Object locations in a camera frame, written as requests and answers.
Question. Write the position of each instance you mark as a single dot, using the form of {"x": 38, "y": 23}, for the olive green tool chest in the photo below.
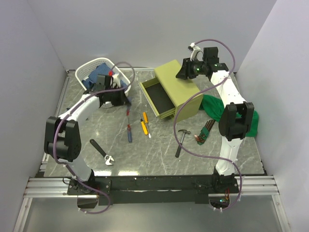
{"x": 166, "y": 94}

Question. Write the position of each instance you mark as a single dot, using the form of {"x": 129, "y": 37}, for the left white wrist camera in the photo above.
{"x": 115, "y": 81}

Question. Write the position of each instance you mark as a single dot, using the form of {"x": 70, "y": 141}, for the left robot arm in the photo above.
{"x": 62, "y": 136}

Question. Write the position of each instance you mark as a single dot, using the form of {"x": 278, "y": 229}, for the hex key set green holder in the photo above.
{"x": 204, "y": 133}

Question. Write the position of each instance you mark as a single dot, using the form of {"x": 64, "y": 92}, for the white plastic basket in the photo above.
{"x": 89, "y": 102}

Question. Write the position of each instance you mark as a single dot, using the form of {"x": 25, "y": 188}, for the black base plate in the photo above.
{"x": 156, "y": 189}

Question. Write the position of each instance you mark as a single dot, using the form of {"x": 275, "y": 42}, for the aluminium frame rail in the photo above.
{"x": 39, "y": 187}

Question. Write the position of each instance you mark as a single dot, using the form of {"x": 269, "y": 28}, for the red blue screwdriver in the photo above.
{"x": 129, "y": 134}

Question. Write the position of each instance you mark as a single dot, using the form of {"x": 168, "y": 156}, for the blue cloth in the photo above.
{"x": 91, "y": 70}

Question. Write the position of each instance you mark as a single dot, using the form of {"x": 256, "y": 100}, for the orange yellow screwdriver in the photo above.
{"x": 146, "y": 121}

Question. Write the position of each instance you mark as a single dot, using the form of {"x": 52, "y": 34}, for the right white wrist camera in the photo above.
{"x": 195, "y": 50}

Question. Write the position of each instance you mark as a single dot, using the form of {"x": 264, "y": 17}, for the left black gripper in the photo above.
{"x": 121, "y": 101}

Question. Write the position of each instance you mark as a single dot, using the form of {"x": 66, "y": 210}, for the small black yellow screwdriver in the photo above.
{"x": 145, "y": 131}

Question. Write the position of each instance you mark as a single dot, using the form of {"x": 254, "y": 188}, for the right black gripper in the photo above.
{"x": 185, "y": 72}

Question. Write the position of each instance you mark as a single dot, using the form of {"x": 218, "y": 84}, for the green cloth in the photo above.
{"x": 214, "y": 108}

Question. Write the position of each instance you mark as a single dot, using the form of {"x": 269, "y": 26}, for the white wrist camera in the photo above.
{"x": 195, "y": 50}
{"x": 115, "y": 81}

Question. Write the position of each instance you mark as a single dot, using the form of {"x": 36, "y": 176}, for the black adjustable wrench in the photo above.
{"x": 108, "y": 159}

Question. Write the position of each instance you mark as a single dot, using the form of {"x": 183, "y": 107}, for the black handled hammer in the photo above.
{"x": 185, "y": 132}

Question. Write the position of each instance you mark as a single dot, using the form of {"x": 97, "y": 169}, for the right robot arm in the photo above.
{"x": 237, "y": 116}

